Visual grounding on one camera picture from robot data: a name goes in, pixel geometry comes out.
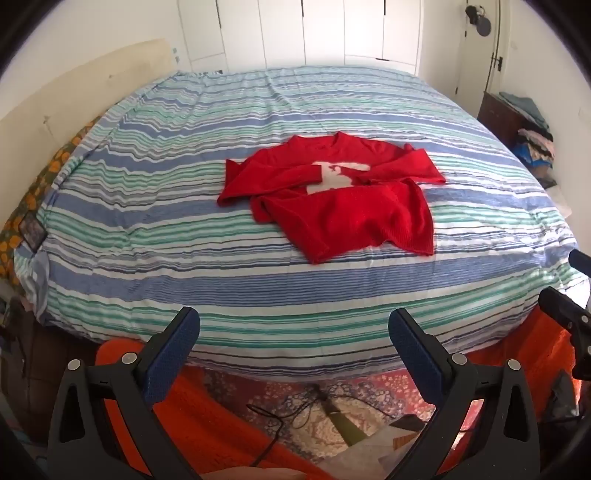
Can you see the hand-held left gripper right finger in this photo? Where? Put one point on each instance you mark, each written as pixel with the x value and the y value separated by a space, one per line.
pixel 415 356

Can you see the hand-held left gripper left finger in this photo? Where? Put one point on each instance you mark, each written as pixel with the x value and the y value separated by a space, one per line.
pixel 171 359

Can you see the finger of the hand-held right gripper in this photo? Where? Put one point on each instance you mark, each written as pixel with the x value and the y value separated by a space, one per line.
pixel 580 261
pixel 561 307

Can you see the red knit sweater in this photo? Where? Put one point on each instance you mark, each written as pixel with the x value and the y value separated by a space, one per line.
pixel 351 217

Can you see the pile of clothes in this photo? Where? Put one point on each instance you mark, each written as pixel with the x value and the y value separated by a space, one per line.
pixel 535 138

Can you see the patterned rug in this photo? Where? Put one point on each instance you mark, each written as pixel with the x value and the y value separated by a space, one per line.
pixel 369 392

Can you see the orange blanket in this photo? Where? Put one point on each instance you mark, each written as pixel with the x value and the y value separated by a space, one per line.
pixel 203 415

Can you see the striped bed duvet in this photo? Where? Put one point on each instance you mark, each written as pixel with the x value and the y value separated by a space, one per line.
pixel 231 286

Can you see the dark green stick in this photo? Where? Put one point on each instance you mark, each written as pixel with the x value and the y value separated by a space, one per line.
pixel 339 417

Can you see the white paper sheets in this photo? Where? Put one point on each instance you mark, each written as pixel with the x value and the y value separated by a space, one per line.
pixel 369 454

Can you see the dark wooden dresser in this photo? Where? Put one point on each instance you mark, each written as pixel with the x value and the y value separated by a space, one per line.
pixel 498 120

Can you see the dark patterned pouch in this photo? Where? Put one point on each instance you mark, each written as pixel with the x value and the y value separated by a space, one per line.
pixel 32 231

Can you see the floral orange bed sheet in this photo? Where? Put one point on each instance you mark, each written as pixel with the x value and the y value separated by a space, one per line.
pixel 27 198

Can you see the white door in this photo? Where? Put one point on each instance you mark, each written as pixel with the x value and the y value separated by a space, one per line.
pixel 471 64

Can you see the black hanging object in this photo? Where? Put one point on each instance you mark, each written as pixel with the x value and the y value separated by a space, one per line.
pixel 480 21

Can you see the beige headboard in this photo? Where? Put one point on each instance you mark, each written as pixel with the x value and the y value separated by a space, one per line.
pixel 69 101

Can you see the white wardrobe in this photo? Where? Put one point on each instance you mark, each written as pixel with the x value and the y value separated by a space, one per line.
pixel 277 32

